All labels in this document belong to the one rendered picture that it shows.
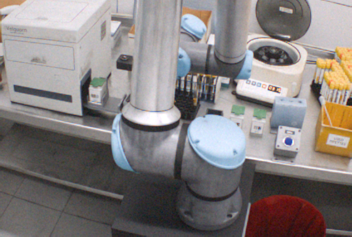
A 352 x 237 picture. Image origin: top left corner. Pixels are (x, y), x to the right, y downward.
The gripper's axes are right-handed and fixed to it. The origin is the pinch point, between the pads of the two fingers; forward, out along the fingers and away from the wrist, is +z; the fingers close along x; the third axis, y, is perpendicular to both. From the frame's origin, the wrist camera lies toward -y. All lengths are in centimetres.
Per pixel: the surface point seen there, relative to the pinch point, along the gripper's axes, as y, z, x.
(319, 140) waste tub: 51, -29, -1
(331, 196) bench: 105, 15, 44
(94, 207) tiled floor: 21, 95, 35
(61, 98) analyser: -16.7, 8.7, -4.3
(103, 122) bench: -1.9, 6.6, -4.9
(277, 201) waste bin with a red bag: 72, 16, 21
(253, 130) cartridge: 34.8, -16.9, 1.7
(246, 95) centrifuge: 31.2, -15.0, 18.9
